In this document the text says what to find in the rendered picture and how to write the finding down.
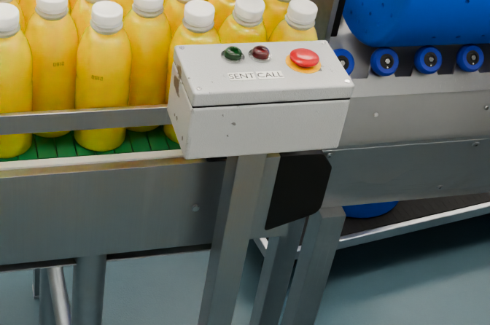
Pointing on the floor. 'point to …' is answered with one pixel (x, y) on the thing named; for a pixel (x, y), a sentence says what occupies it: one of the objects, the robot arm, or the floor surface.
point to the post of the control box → (231, 237)
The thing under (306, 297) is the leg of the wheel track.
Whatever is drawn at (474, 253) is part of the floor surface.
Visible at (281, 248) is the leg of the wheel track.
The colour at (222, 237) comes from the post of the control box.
